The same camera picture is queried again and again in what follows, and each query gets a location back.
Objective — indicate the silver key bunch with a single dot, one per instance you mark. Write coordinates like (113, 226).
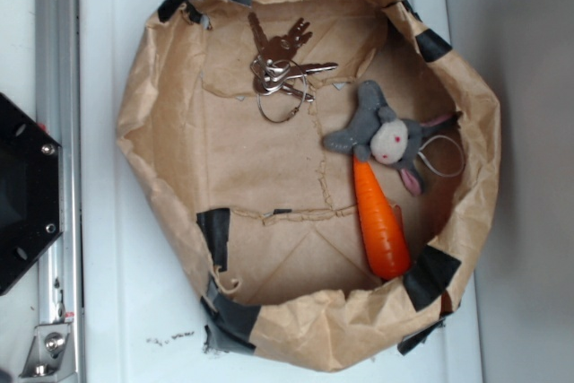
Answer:
(275, 69)

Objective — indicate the orange plastic carrot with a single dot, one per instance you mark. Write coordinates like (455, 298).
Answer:
(382, 234)

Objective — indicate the grey plush bunny toy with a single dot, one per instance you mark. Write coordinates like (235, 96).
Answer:
(376, 131)

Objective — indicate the metal corner bracket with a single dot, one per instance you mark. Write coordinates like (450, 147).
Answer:
(51, 357)

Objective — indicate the aluminium frame rail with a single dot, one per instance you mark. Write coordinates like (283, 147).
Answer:
(60, 269)

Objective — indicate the brown paper bag basket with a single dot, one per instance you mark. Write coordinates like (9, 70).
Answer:
(262, 216)

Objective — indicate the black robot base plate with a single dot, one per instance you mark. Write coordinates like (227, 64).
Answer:
(30, 193)

